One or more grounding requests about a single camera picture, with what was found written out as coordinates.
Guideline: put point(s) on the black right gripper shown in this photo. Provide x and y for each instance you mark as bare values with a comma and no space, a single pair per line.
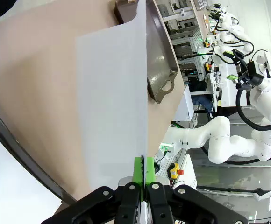
253,74

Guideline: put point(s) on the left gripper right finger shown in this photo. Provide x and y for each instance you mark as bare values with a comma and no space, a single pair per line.
163,203

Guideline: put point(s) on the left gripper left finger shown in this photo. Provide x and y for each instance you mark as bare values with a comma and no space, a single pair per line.
126,200

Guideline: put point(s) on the white A4 paper sheet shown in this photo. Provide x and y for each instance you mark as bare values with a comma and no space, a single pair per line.
9,198
112,93

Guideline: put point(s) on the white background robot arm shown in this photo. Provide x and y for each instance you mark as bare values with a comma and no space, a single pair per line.
240,35
226,21

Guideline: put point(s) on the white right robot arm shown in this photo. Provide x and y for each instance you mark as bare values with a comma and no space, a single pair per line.
219,137

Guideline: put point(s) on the yellow emergency stop button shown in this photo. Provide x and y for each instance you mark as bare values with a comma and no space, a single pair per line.
206,43
175,171
208,66

